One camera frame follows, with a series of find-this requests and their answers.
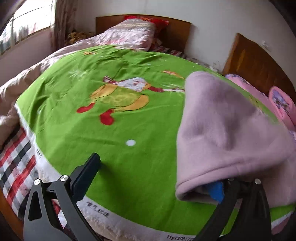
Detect window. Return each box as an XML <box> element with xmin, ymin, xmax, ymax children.
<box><xmin>1</xmin><ymin>1</ymin><xmax>56</xmax><ymax>55</ymax></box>

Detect red embroidered pillow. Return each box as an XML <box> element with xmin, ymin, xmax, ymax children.
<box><xmin>123</xmin><ymin>14</ymin><xmax>170</xmax><ymax>38</ymax></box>

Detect wall socket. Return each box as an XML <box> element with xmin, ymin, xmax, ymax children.
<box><xmin>261</xmin><ymin>41</ymin><xmax>269</xmax><ymax>50</ymax></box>

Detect pink bed quilt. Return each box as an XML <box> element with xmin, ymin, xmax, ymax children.
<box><xmin>224</xmin><ymin>73</ymin><xmax>296</xmax><ymax>149</ymax></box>

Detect right wooden headboard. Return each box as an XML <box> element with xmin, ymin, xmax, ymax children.
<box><xmin>222</xmin><ymin>33</ymin><xmax>295</xmax><ymax>101</ymax></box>

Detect left wooden headboard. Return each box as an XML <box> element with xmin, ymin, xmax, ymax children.
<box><xmin>95</xmin><ymin>14</ymin><xmax>191</xmax><ymax>52</ymax></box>

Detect pale pink floral quilt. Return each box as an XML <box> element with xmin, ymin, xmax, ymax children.
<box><xmin>0</xmin><ymin>18</ymin><xmax>156</xmax><ymax>149</ymax></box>

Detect green cartoon blanket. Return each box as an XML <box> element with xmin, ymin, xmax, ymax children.
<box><xmin>15</xmin><ymin>45</ymin><xmax>295</xmax><ymax>240</ymax></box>

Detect brown patterned curtain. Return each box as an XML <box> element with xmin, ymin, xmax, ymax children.
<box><xmin>54</xmin><ymin>0</ymin><xmax>78</xmax><ymax>50</ymax></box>

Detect folded pink floral quilt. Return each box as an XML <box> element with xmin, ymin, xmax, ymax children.
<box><xmin>268</xmin><ymin>86</ymin><xmax>295</xmax><ymax>131</ymax></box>

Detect lilac fleece pants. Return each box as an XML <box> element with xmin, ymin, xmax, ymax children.
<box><xmin>176</xmin><ymin>71</ymin><xmax>295</xmax><ymax>207</ymax></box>

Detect wooden headboard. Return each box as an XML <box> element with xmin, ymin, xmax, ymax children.
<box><xmin>222</xmin><ymin>33</ymin><xmax>295</xmax><ymax>101</ymax></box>
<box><xmin>95</xmin><ymin>14</ymin><xmax>191</xmax><ymax>52</ymax></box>

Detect red plaid bed sheet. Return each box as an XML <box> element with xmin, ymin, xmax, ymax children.
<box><xmin>1</xmin><ymin>46</ymin><xmax>198</xmax><ymax>240</ymax></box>

